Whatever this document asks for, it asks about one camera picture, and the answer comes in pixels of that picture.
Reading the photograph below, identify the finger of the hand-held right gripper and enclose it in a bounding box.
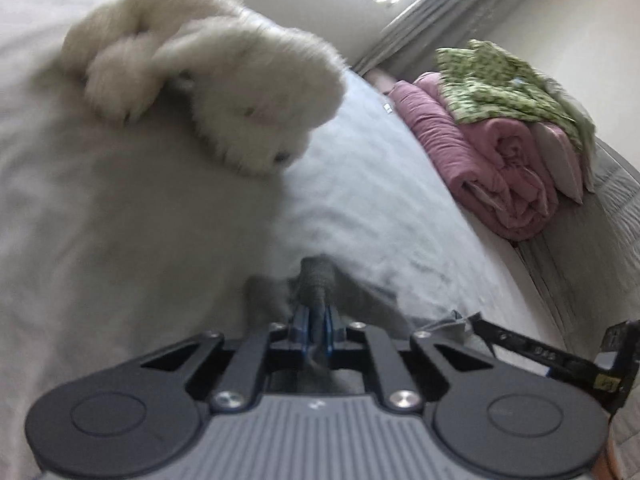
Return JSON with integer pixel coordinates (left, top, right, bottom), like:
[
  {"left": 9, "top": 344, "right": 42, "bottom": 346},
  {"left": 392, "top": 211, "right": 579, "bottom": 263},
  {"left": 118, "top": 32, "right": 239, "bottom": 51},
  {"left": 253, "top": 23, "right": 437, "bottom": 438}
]
[{"left": 470, "top": 314, "right": 521, "bottom": 359}]

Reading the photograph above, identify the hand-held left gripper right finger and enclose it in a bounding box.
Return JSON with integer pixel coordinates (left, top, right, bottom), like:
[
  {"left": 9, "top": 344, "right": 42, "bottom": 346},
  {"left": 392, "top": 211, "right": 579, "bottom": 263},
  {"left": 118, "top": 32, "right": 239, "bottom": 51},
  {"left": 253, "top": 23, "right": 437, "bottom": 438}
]
[{"left": 322, "top": 305, "right": 496, "bottom": 414}]

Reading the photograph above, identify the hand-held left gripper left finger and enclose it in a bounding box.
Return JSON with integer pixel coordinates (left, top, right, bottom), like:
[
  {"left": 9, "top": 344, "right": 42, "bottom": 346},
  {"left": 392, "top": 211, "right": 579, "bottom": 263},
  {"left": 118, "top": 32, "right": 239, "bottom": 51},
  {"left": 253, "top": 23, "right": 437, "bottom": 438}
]
[{"left": 140, "top": 305, "right": 311, "bottom": 414}]

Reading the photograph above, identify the grey t-shirt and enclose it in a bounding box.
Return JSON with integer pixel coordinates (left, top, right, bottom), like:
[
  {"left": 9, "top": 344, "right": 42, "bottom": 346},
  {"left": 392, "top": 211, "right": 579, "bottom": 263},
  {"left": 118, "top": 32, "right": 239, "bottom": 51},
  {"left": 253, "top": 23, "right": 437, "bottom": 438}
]
[{"left": 242, "top": 255, "right": 493, "bottom": 396}]

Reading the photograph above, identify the grey quilted headboard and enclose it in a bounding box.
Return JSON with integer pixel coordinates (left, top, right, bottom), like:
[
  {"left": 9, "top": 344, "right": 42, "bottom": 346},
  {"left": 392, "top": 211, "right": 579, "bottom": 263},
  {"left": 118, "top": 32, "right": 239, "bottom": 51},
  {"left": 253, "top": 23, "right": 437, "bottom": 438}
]
[{"left": 515, "top": 140, "right": 640, "bottom": 356}]

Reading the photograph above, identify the pale pink pillow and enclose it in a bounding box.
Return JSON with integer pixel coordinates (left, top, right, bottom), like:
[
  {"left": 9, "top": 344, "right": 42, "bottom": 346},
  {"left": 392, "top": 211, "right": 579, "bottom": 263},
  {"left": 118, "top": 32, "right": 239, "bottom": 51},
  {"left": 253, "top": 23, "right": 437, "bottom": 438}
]
[{"left": 530, "top": 122, "right": 586, "bottom": 206}]

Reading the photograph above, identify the pink folded quilt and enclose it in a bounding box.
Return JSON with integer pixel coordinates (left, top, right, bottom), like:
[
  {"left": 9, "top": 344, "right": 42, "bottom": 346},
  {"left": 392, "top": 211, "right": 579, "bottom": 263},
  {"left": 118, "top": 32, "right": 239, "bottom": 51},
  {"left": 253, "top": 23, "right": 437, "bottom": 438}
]
[{"left": 365, "top": 71, "right": 560, "bottom": 241}]

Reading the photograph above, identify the bed with grey sheet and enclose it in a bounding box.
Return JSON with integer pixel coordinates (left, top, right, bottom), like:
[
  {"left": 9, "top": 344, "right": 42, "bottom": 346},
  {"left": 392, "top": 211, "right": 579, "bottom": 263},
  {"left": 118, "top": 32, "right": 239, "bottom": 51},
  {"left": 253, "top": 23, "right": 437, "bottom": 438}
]
[{"left": 0, "top": 0, "right": 640, "bottom": 480}]

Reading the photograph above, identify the green patterned blanket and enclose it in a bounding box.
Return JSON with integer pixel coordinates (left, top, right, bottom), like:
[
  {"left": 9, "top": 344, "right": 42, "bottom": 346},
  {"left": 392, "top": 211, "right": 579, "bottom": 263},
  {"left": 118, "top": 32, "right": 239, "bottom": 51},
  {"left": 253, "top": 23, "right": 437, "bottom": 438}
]
[{"left": 435, "top": 39, "right": 598, "bottom": 161}]

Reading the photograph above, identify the white plush dog toy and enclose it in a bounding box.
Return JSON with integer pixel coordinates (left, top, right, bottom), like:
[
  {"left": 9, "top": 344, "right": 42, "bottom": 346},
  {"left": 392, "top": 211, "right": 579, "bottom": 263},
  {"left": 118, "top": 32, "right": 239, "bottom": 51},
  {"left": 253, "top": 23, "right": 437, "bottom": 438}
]
[{"left": 60, "top": 0, "right": 347, "bottom": 178}]

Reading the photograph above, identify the grey curtain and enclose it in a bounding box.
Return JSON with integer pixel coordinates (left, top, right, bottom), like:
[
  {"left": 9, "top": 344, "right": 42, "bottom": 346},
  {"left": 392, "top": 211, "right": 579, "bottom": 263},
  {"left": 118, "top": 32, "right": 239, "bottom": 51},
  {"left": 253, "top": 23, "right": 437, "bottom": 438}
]
[{"left": 350, "top": 0, "right": 531, "bottom": 73}]

